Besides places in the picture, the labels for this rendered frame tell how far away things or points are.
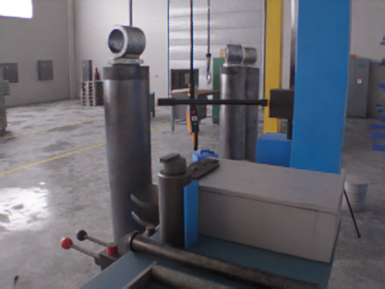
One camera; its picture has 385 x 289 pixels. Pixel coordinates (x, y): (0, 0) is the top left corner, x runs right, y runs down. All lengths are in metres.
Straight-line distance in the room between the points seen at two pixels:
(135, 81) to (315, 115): 0.76
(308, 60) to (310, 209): 0.53
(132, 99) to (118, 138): 0.18
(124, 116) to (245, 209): 0.84
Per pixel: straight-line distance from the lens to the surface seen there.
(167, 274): 0.63
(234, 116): 2.59
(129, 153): 1.47
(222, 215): 0.77
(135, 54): 1.51
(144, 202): 1.16
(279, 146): 1.31
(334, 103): 1.06
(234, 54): 2.60
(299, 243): 0.73
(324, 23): 1.07
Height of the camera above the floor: 1.45
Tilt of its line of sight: 13 degrees down
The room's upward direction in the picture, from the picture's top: straight up
